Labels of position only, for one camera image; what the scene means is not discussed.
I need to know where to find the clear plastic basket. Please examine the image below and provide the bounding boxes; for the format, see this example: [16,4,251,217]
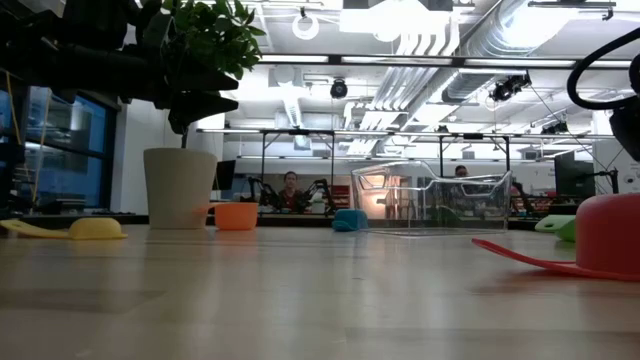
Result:
[350,160,514,237]

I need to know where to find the black pole stand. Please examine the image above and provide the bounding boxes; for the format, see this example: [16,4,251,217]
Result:
[574,168,621,196]

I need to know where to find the green measuring cup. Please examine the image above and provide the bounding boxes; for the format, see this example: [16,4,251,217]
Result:
[533,214,578,244]

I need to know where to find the black round camera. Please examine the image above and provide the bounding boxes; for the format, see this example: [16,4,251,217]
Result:
[329,77,349,101]

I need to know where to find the black background table frame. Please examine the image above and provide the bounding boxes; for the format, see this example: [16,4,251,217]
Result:
[259,128,336,201]
[438,132,512,179]

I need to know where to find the green potted plant white pot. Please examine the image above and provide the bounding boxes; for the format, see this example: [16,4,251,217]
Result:
[143,0,267,231]

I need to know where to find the black camera cluster on rig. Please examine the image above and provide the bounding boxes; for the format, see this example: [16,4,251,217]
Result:
[488,73,533,104]

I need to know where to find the white ring lamp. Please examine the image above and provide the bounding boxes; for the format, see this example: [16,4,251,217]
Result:
[291,11,321,42]

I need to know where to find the teal measuring cup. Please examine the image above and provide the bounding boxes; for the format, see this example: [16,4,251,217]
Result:
[331,208,370,233]

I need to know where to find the yellow measuring cup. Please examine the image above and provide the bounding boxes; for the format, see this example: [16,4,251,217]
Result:
[0,216,129,241]

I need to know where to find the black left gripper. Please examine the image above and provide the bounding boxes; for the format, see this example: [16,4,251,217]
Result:
[99,47,240,136]

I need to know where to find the red background tool chest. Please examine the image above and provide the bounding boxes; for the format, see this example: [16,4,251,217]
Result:
[331,184,351,209]

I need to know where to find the orange measuring cup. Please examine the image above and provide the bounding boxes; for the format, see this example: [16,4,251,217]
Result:
[193,201,260,232]

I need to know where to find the black computer monitor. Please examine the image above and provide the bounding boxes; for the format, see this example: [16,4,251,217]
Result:
[213,159,237,192]
[553,151,597,199]

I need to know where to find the black crossbar with light strips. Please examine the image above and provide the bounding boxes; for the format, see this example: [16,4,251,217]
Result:
[255,53,635,70]

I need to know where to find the red measuring cup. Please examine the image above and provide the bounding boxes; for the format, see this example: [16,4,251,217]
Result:
[471,192,640,283]

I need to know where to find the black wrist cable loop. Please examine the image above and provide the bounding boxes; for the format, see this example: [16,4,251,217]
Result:
[566,27,640,111]

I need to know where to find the dark framed window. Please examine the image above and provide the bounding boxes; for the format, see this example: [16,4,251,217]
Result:
[0,84,121,211]

